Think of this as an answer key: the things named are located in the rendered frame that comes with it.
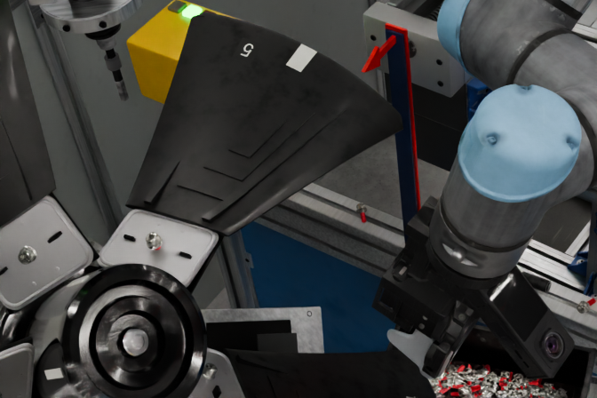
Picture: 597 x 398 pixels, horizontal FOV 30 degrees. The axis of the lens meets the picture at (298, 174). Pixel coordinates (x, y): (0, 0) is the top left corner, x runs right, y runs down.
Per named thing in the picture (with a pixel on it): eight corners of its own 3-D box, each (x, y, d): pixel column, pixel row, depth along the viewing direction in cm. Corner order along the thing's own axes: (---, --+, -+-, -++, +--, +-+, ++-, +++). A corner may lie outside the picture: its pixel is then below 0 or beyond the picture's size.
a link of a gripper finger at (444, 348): (437, 342, 100) (460, 295, 93) (454, 354, 100) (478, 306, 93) (409, 379, 98) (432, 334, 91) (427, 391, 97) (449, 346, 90)
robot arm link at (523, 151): (618, 139, 75) (519, 183, 72) (567, 228, 84) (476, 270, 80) (549, 59, 78) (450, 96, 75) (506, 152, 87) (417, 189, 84)
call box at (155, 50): (143, 104, 143) (123, 38, 135) (192, 59, 148) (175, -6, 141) (241, 144, 135) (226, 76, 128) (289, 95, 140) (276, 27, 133)
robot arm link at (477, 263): (554, 205, 85) (503, 277, 81) (537, 237, 89) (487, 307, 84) (470, 154, 87) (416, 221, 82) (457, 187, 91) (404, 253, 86)
